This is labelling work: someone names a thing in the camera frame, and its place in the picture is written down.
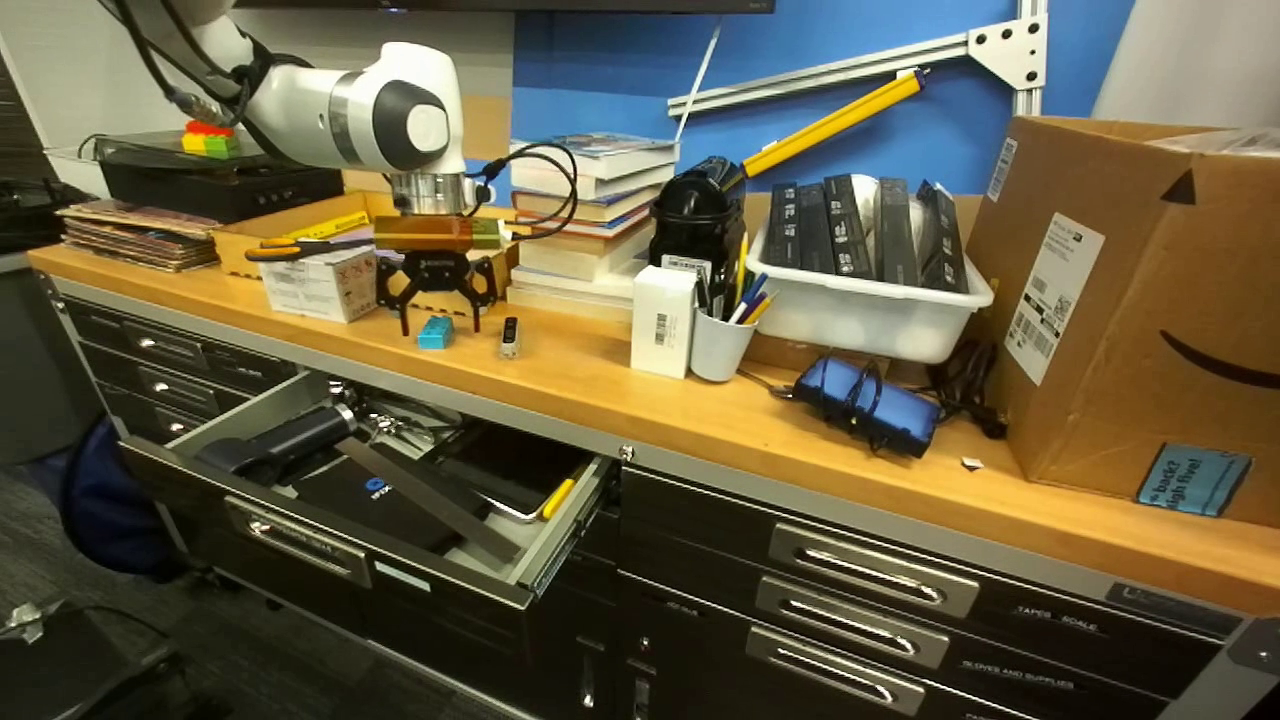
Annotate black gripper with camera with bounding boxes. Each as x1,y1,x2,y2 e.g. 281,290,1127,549
371,171,509,335

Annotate grey metal drawer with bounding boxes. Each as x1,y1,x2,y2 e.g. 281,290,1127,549
125,373,613,609

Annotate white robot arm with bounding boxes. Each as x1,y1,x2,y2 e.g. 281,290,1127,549
101,0,495,318

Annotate yellow tool in drawer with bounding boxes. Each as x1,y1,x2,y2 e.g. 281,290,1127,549
538,466,584,523

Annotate small black upright object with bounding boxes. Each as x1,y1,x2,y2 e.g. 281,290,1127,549
499,318,521,355

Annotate white stack of small boxes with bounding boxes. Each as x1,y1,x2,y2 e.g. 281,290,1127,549
260,250,374,325

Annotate stack of books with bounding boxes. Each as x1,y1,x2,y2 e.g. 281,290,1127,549
509,133,674,290

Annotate black box with blue logo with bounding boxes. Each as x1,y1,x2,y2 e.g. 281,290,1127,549
293,447,455,552

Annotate white rectangular box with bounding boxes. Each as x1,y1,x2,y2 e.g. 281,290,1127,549
632,267,695,377

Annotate black box with colourful toy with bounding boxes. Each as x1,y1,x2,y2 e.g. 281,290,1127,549
88,133,343,226

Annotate stack of brown folders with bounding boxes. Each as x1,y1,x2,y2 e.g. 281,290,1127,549
59,201,214,267

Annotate white pen cup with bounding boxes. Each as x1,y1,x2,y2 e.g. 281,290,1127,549
687,318,750,385

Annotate blue backpack on floor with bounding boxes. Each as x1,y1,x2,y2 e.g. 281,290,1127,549
57,418,184,585

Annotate black keyboards in tub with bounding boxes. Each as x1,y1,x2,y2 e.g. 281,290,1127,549
756,171,969,294

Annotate white plastic tub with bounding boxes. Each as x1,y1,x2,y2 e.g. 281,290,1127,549
748,216,991,364

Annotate yellow level ruler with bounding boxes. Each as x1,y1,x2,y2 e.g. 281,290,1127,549
744,71,929,179

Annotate large cardboard box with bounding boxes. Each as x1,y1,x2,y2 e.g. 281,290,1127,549
969,119,1280,523

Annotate blue sticky note label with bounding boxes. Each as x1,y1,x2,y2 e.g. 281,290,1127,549
1136,445,1253,515

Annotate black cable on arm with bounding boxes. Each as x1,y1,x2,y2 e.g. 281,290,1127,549
470,137,584,246

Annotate black cabinet drawer with handle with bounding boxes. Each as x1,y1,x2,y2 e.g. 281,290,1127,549
624,573,1165,720
619,612,1029,720
616,468,1239,700

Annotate black cables beside box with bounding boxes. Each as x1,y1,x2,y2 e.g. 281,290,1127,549
923,335,1015,445

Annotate aluminium frame rail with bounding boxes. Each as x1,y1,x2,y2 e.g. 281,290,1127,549
663,0,1050,116

